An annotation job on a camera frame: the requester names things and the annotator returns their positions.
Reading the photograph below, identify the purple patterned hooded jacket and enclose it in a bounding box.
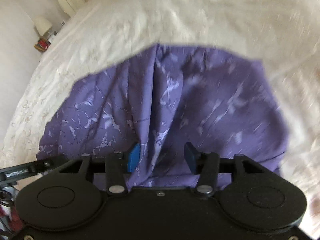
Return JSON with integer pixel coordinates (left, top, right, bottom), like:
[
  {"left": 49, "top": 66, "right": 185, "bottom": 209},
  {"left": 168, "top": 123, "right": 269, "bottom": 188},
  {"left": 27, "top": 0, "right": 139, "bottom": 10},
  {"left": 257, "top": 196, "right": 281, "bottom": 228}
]
[{"left": 36, "top": 44, "right": 289, "bottom": 187}]

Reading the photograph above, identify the white embroidered bedspread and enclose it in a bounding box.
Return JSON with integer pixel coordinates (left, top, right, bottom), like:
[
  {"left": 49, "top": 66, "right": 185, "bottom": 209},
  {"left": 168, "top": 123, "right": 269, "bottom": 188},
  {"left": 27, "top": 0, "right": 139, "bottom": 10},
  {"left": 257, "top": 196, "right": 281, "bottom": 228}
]
[{"left": 1, "top": 0, "right": 319, "bottom": 219}]

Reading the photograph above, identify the red picture frame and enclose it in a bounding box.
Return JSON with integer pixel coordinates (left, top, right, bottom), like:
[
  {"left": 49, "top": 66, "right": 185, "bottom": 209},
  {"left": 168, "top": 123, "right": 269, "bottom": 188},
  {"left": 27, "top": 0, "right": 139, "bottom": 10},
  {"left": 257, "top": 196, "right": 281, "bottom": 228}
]
[{"left": 34, "top": 38, "right": 51, "bottom": 52}]

